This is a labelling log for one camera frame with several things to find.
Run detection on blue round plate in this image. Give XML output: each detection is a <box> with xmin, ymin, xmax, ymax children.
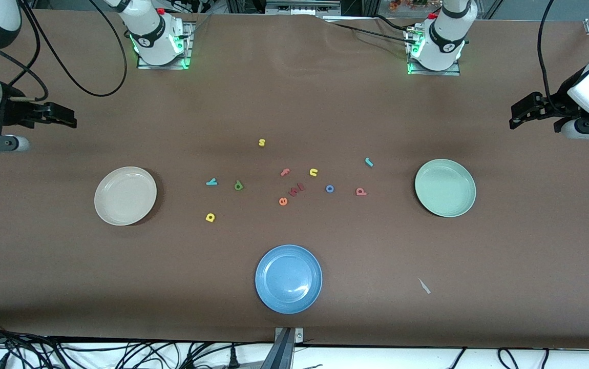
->
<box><xmin>255</xmin><ymin>244</ymin><xmax>323</xmax><ymax>314</ymax></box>

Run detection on grey aluminium profile post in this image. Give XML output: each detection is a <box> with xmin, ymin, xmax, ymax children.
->
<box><xmin>260</xmin><ymin>328</ymin><xmax>296</xmax><ymax>369</ymax></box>

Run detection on looped black floor cable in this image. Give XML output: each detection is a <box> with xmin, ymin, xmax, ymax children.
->
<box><xmin>497</xmin><ymin>347</ymin><xmax>523</xmax><ymax>369</ymax></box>

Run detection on pale green round plate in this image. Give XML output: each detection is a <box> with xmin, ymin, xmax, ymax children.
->
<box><xmin>414</xmin><ymin>158</ymin><xmax>477</xmax><ymax>218</ymax></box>

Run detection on grey metal equipment frame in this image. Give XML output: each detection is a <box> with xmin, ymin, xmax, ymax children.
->
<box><xmin>265</xmin><ymin>0</ymin><xmax>342</xmax><ymax>16</ymax></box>

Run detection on metal corner bracket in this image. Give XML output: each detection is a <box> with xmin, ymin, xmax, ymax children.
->
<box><xmin>274</xmin><ymin>327</ymin><xmax>304</xmax><ymax>343</ymax></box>

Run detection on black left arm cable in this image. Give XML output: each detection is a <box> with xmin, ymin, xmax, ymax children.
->
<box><xmin>537</xmin><ymin>0</ymin><xmax>582</xmax><ymax>118</ymax></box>

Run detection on black base power cable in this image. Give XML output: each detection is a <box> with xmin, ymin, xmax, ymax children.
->
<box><xmin>323</xmin><ymin>14</ymin><xmax>415</xmax><ymax>46</ymax></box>

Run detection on orange dried flowers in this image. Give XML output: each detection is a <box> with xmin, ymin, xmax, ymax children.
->
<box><xmin>389</xmin><ymin>0</ymin><xmax>428</xmax><ymax>12</ymax></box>

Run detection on thin black floor cable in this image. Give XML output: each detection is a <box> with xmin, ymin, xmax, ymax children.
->
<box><xmin>447</xmin><ymin>347</ymin><xmax>468</xmax><ymax>369</ymax></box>

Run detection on beige round plate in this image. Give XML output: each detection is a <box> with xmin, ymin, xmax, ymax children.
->
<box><xmin>94</xmin><ymin>167</ymin><xmax>158</xmax><ymax>227</ymax></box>

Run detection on tangled black floor cables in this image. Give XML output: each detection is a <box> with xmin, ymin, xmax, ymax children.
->
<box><xmin>0</xmin><ymin>318</ymin><xmax>259</xmax><ymax>369</ymax></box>

